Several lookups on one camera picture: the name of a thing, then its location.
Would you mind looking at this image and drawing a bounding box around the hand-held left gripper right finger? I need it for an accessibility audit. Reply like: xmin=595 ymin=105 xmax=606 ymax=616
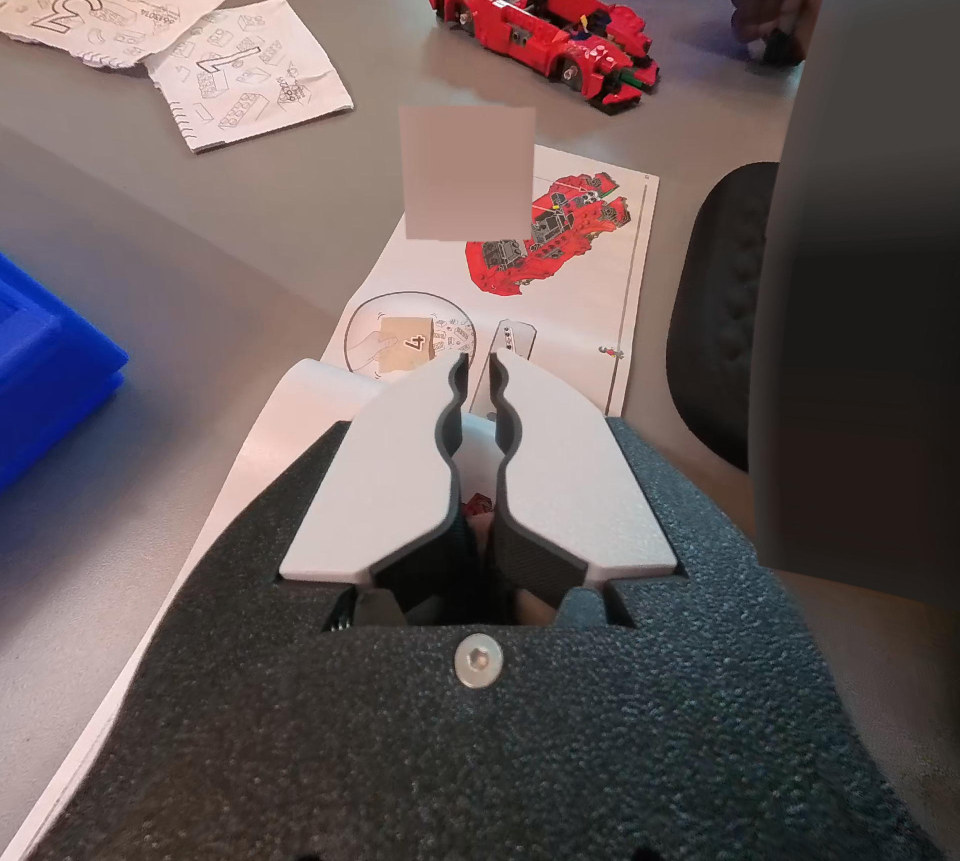
xmin=487 ymin=348 xmax=681 ymax=589

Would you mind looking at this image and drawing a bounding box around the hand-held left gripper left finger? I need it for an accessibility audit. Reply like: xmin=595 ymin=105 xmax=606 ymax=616
xmin=279 ymin=353 xmax=471 ymax=588

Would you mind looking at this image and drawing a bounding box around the toy car instruction booklet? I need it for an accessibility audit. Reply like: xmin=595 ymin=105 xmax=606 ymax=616
xmin=0 ymin=142 xmax=661 ymax=861

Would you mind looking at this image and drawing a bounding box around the black dimpled object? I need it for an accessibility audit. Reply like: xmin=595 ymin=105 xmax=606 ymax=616
xmin=666 ymin=161 xmax=781 ymax=474

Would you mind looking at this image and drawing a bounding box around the blue plastic bin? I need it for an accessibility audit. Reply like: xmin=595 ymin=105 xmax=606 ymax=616
xmin=0 ymin=249 xmax=130 ymax=495

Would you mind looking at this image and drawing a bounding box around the white printed paper bag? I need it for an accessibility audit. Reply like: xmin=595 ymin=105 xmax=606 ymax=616
xmin=146 ymin=0 xmax=355 ymax=155
xmin=0 ymin=0 xmax=226 ymax=69

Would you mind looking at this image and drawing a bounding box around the red brick toy car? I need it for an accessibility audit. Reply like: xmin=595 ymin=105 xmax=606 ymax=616
xmin=425 ymin=0 xmax=663 ymax=118

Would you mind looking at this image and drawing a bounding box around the small black object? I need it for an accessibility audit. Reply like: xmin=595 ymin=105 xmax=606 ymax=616
xmin=760 ymin=27 xmax=809 ymax=69

